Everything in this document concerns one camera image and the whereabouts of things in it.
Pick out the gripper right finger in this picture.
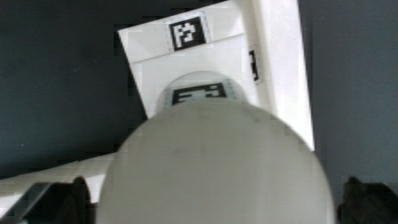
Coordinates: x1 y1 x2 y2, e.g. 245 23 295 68
338 177 398 224

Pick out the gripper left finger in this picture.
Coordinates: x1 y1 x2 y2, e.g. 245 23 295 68
0 176 94 224

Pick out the white lamp bulb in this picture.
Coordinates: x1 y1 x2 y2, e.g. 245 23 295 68
96 71 336 224

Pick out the white lamp base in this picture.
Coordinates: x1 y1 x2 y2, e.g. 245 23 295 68
117 0 272 116

